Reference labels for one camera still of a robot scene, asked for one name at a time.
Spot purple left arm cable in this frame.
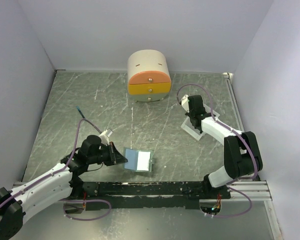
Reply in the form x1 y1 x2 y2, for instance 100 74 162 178
0 118 113 221

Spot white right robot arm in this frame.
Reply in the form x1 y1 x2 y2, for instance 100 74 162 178
180 94 263 199

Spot white card tray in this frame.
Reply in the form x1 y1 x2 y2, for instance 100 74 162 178
181 104 211 141

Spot round pastel drawer cabinet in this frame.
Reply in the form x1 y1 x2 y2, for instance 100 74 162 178
127 49 172 102

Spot mint green card holder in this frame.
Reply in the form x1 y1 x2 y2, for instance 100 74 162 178
123 147 154 173

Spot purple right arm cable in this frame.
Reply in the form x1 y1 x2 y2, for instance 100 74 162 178
176 84 264 218

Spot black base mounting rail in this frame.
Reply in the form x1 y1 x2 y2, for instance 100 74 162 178
67 180 231 210

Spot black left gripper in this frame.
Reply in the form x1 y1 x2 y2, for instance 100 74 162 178
87 141 128 166

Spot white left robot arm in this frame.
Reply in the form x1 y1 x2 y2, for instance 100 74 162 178
0 135 128 240

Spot blue pen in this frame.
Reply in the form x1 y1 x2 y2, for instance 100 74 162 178
76 106 85 119

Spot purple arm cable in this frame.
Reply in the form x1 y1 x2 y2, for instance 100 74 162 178
0 118 113 221
176 84 264 218

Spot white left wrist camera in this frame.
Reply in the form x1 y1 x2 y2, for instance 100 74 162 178
99 128 113 146

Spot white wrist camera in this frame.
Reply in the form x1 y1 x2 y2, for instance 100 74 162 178
99 128 113 146
181 94 190 113

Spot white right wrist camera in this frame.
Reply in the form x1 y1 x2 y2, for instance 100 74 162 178
181 94 190 113

